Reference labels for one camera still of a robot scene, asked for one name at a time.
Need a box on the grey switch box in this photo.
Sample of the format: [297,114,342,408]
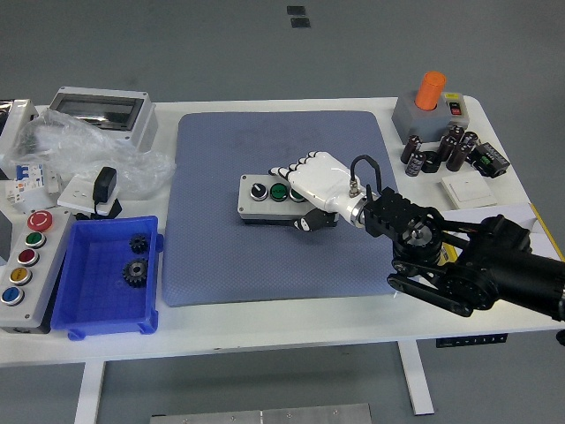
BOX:
[391,90,471,145]

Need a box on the blue plastic bin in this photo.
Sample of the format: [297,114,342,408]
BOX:
[49,215,165,341]

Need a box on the blue-grey table mat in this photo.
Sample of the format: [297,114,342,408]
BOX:
[161,110,401,309]

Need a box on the white and yellow booklet box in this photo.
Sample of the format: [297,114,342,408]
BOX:
[436,201,565,269]

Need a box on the orange cylinder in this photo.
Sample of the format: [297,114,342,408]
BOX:
[414,72,447,112]

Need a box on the grey four-button control box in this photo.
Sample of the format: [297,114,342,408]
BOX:
[237,173,323,227]

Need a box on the black power adapter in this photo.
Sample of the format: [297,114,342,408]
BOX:
[91,166,118,208]

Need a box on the grey metal plate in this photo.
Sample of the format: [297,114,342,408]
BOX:
[149,403,373,424]

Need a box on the black table control panel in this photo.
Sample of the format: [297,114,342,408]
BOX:
[435,335,509,349]

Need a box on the grey enclosure with clear cover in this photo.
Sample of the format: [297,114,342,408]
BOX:
[47,86,159,154]

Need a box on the white wall socket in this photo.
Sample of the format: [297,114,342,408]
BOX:
[56,173,121,217]

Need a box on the black power module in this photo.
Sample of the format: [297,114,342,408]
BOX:
[468,140,512,178]

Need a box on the large black gear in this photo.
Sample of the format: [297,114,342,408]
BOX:
[121,258,149,289]

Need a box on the black ring core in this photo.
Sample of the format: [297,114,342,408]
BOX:
[421,150,441,174]

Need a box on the grey five-button control box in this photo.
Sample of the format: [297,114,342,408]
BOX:
[0,210,76,336]

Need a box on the white table leg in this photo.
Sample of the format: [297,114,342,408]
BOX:
[72,360,107,424]
[395,340,436,416]

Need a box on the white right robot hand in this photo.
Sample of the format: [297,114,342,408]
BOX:
[267,150,365,233]

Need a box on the black capacitor with silver label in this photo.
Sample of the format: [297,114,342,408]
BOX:
[405,151,426,178]

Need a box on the white plastic housing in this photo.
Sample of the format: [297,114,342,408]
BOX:
[0,99,40,178]

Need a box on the clear plastic bag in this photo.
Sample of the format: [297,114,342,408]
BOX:
[2,109,177,195]

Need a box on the white wall switch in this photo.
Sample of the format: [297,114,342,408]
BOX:
[440,170,499,208]

